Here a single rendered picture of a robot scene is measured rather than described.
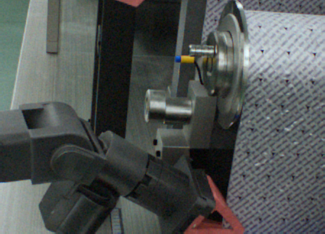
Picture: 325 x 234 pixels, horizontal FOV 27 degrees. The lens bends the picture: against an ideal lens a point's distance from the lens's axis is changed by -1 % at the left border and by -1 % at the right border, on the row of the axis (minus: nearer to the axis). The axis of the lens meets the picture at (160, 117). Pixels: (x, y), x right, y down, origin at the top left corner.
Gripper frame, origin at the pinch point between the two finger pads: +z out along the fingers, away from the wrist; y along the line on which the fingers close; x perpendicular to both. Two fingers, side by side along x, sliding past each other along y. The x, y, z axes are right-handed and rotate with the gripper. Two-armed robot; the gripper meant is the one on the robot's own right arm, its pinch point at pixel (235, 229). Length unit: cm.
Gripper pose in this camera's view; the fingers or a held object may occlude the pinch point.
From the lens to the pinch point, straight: 82.3
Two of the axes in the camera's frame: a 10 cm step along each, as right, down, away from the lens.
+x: 5.7, -7.7, -2.9
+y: 1.2, 4.3, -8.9
